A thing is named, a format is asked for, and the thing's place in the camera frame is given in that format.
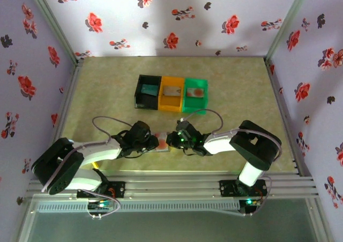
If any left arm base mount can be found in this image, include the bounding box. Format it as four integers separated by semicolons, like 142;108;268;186
76;181;126;199

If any black plastic bin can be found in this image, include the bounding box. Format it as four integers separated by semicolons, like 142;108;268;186
133;74;163;111

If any grey card holder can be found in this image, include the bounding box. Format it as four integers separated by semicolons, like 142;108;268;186
147;131;172;153

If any aluminium table rail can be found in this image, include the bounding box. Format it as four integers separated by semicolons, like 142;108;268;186
26;172;319;200

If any red circle print card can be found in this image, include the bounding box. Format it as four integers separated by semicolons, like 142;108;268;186
155;132;170;151
187;87;205;97

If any green plastic bin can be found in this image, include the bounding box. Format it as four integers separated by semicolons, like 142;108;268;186
182;77;210;116

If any left base circuit board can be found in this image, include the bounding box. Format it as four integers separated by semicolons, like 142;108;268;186
88;200;113;210

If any beige card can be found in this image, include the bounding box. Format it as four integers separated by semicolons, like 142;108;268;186
163;86;182;97

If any yellow plastic bin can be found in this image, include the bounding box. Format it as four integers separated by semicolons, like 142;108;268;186
158;75;186;113

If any aluminium frame post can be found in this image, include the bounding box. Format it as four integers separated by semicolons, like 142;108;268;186
264;0;314;65
25;0;81;66

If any left base cable loop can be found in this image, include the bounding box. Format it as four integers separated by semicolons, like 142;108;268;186
80;187;122;220

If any aluminium side rail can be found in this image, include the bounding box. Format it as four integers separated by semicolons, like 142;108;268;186
264;59;310;176
47;61;84;175

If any grey slotted cable duct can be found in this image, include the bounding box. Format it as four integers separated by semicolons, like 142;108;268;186
36;200;241;213

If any teal card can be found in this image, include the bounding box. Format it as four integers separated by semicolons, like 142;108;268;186
141;84;159;96

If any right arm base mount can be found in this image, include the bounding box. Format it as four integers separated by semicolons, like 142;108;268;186
219;179;268;199

